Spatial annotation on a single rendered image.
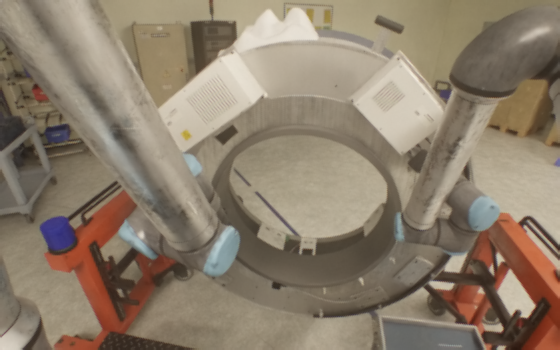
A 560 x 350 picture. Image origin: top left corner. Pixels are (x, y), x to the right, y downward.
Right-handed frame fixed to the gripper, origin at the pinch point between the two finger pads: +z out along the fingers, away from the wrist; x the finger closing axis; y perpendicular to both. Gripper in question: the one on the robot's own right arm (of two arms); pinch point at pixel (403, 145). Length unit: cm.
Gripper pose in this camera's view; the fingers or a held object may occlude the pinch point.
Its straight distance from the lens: 110.5
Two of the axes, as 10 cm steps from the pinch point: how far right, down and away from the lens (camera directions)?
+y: 6.7, 4.7, 5.7
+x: 6.9, -6.7, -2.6
